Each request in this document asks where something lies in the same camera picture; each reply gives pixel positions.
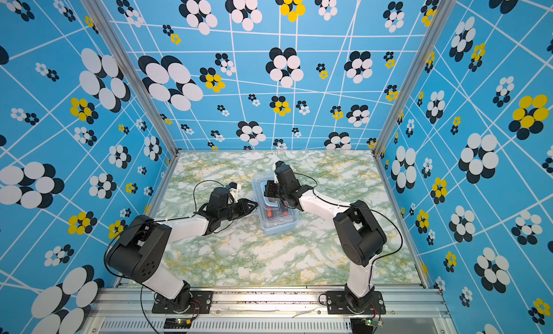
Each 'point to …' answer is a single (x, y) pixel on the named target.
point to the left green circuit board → (177, 323)
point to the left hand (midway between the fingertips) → (259, 199)
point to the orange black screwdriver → (285, 213)
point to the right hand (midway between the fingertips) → (267, 189)
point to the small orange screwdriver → (269, 214)
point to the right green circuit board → (371, 322)
